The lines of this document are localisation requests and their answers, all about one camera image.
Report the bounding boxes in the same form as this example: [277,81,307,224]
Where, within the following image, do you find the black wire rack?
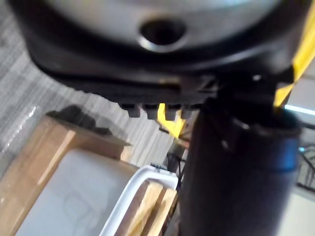
[294,145,315,194]

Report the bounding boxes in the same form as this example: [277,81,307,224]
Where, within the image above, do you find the yellow shelf post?
[272,0,315,109]

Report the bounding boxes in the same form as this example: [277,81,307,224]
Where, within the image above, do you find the brown cardboard box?
[0,113,140,236]

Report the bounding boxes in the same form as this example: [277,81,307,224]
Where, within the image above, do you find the yellow shelf foot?
[157,102,188,140]

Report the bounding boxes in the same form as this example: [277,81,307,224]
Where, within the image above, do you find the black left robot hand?
[7,0,311,236]

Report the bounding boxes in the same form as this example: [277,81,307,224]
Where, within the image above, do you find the light wooden slats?
[115,181,178,236]

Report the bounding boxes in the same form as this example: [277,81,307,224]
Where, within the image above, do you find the white plastic bin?
[98,164,179,236]

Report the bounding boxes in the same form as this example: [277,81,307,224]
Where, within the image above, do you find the black cable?
[166,147,188,182]

